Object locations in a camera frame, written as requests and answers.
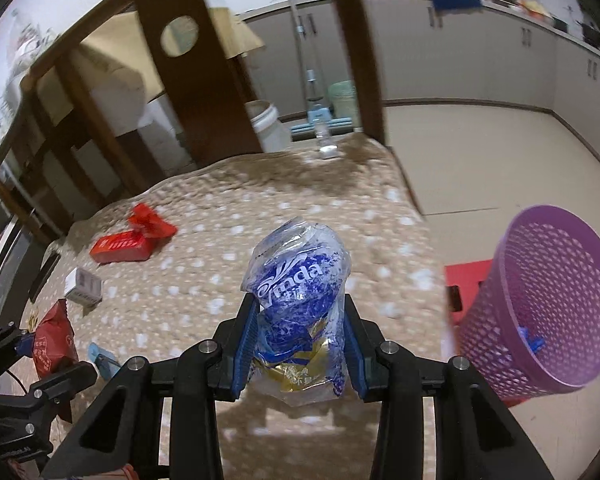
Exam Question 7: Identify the blue Vinda plastic wrapper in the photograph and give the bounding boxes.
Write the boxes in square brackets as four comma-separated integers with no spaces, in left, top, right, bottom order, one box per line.
[242,217,351,408]

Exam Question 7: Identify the crumpled red wrapper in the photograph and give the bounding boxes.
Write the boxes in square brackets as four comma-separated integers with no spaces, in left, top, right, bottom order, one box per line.
[128,203,178,240]

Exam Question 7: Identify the red snack bag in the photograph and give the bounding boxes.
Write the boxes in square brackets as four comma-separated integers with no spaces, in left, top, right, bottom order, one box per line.
[32,298,79,379]

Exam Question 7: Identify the purple mesh trash basket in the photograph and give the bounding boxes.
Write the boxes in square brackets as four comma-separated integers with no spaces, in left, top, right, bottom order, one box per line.
[457,205,600,401]

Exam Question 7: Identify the dark wooden chair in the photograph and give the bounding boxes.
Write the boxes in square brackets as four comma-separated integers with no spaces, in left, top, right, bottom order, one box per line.
[0,0,387,241]

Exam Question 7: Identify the red rectangular carton box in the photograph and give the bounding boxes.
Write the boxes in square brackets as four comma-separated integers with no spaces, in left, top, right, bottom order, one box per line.
[90,231,155,264]

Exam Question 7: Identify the small white cardboard box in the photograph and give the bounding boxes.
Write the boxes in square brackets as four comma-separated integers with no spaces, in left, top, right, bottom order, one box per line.
[64,268,102,308]

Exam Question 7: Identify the black phone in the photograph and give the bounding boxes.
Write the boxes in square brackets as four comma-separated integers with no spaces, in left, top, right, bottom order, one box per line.
[29,252,60,302]

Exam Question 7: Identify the grey kitchen cabinets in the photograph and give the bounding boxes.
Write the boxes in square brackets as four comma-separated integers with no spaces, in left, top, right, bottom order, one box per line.
[242,0,600,158]

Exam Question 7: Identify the white plastic bucket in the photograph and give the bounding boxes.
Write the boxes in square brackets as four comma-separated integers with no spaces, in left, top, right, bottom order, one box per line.
[246,100,292,153]

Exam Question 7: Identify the blue flat mop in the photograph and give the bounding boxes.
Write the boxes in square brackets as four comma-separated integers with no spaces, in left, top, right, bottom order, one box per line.
[289,0,353,141]

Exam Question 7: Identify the green translucent bucket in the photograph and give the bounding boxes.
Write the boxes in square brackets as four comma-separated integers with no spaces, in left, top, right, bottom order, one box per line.
[328,80,361,128]

